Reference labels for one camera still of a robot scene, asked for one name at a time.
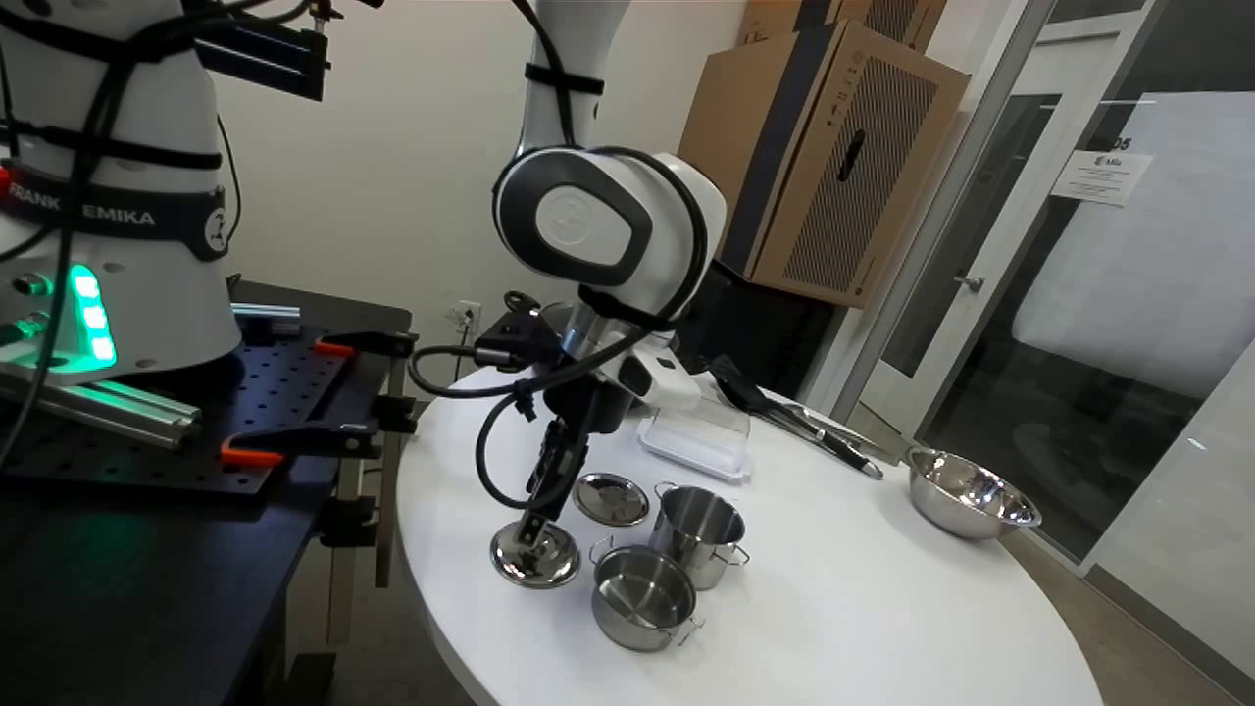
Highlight black rectangular box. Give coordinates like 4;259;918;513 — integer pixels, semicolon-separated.
193;11;331;105

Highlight steel lid of short pot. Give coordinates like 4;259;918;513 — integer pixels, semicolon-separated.
486;518;584;593

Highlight tall steel pot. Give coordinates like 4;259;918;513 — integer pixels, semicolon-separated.
651;481;757;593

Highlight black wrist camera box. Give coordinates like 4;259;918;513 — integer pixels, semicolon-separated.
471;289;579;381

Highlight steel lid of tall pot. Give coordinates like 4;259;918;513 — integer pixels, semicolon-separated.
571;468;655;528

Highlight aluminium rail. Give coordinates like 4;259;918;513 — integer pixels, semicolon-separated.
0;365;203;453

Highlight white framed glass door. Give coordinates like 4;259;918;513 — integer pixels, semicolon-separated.
837;0;1153;443

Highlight plain cardboard box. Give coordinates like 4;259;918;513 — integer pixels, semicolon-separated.
737;0;953;54

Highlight cardboard box with dark stripe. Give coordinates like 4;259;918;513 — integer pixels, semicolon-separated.
680;15;973;310

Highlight black camera cable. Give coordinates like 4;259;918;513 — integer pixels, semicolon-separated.
409;301;659;518

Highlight steel mixing bowl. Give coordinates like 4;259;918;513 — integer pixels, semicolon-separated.
905;449;1047;547

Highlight black clamp with orange handle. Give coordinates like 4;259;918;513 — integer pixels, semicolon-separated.
310;331;422;365
216;412;422;477

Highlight clear plastic container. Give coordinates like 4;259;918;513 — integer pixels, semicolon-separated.
637;389;757;488

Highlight short steel pot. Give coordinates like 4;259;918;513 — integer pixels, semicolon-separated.
584;547;701;657

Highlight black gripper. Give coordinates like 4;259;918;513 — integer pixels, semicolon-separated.
518;372;629;552

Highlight small sign on glass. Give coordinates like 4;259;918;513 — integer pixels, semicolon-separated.
1050;149;1157;209

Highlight black cabinet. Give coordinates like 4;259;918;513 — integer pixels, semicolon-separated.
669;259;839;399

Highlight black perforated mounting table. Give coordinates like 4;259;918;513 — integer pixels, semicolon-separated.
0;279;422;706

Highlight black utensil with steel handle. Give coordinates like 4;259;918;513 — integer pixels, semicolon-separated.
762;383;894;464

